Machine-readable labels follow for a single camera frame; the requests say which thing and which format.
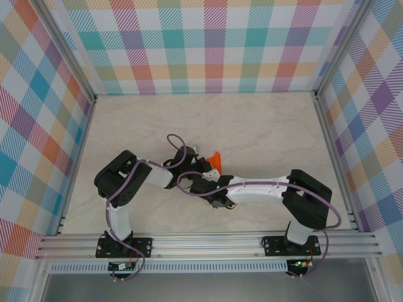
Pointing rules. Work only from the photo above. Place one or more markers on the orange cloth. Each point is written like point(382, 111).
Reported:
point(216, 162)

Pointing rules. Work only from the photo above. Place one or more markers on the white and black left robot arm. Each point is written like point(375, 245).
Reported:
point(121, 220)

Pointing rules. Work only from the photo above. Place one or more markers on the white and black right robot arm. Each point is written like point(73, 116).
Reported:
point(258, 192)

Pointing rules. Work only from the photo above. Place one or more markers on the aluminium mounting beam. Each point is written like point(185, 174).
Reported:
point(204, 243)

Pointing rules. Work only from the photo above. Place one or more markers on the grey metal shelf panel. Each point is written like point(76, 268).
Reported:
point(204, 287)

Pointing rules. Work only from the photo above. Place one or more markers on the circuit board with green light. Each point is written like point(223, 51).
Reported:
point(300, 263)

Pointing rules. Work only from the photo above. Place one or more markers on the black circuit board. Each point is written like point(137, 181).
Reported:
point(121, 266)

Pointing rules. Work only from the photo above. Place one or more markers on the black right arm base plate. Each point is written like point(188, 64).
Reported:
point(272, 247)

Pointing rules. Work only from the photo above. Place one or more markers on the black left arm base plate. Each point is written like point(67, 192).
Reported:
point(145, 247)

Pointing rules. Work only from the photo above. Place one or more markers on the aluminium side rail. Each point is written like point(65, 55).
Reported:
point(75, 173)
point(325, 126)

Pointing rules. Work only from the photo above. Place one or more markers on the aluminium frame post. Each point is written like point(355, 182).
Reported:
point(66, 47)
point(341, 47)

